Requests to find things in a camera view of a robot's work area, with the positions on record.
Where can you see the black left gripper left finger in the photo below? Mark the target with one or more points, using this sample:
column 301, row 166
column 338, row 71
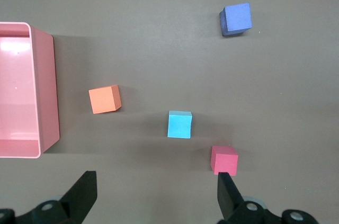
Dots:
column 79, row 197

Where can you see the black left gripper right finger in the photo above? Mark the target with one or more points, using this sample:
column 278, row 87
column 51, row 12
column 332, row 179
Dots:
column 230, row 202

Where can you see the light blue foam block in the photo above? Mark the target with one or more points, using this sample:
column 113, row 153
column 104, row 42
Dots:
column 179, row 126

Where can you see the red foam block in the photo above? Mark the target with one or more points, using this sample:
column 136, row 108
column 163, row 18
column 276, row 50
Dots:
column 225, row 161

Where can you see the orange foam block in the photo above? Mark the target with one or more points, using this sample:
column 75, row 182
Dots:
column 104, row 100

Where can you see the pink plastic bin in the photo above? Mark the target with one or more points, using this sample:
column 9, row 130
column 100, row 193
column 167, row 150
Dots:
column 18, row 89

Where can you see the brown table cover sheet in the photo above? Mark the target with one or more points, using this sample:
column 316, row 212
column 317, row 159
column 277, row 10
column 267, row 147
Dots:
column 159, row 49

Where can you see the purple foam block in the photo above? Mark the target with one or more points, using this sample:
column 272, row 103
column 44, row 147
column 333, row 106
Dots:
column 237, row 18

